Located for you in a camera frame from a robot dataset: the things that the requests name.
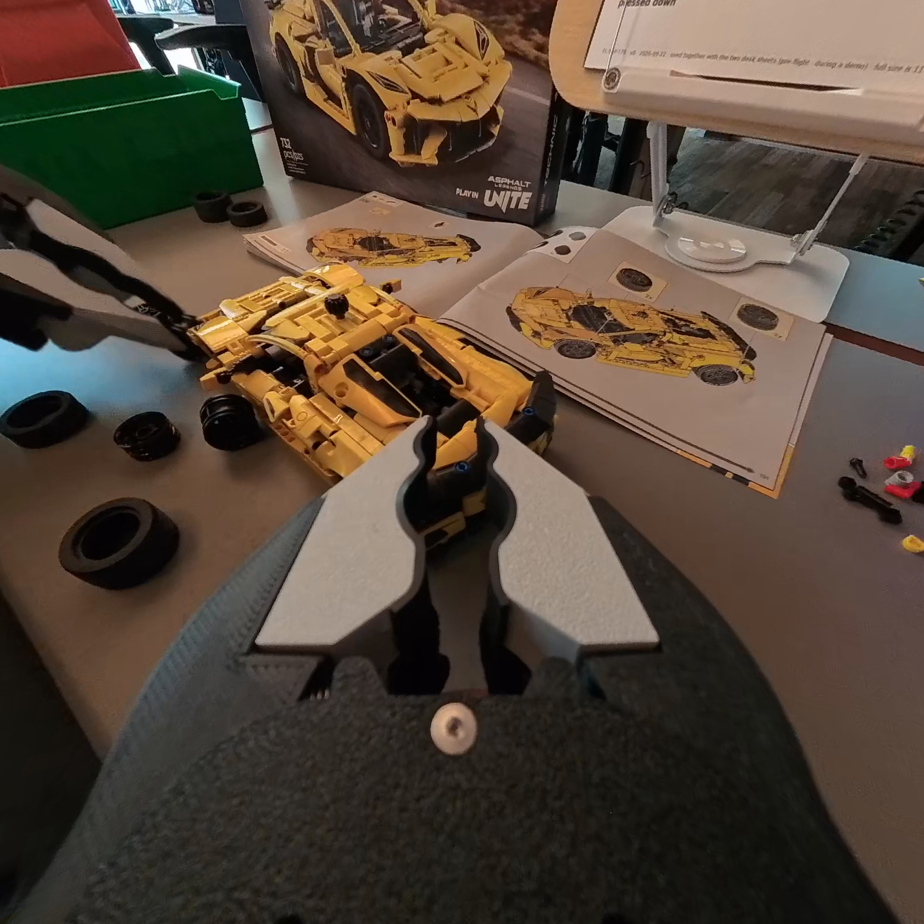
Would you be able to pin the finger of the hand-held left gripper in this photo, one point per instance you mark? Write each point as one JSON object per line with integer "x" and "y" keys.
{"x": 72, "y": 234}
{"x": 108, "y": 317}

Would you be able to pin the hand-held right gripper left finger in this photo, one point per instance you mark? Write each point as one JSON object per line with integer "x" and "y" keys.
{"x": 339, "y": 570}

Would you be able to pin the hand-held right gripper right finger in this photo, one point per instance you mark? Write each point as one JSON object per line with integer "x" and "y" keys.
{"x": 577, "y": 570}

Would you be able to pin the yellow toy brick car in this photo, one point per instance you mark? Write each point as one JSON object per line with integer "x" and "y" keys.
{"x": 325, "y": 346}

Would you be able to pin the grey desk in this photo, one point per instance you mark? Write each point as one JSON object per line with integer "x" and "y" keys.
{"x": 722, "y": 613}

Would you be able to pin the green plastic bin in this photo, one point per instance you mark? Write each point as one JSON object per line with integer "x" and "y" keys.
{"x": 108, "y": 159}

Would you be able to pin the black ridged toy part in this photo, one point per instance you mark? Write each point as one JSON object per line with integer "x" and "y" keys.
{"x": 146, "y": 436}
{"x": 231, "y": 422}

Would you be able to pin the wheel picture instruction booklet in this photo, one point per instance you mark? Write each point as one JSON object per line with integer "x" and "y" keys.
{"x": 650, "y": 404}

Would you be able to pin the dark office chair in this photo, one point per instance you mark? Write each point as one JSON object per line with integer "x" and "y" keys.
{"x": 216, "y": 58}

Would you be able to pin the cluster of small loose bricks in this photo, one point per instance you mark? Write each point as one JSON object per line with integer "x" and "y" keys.
{"x": 895, "y": 483}

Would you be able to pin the toy car set box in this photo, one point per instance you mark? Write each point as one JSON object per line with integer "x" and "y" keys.
{"x": 404, "y": 108}

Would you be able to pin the white rounded object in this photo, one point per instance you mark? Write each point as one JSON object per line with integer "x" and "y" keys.
{"x": 816, "y": 289}

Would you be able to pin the printed instruction sheet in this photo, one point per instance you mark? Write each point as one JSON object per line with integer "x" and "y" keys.
{"x": 722, "y": 36}

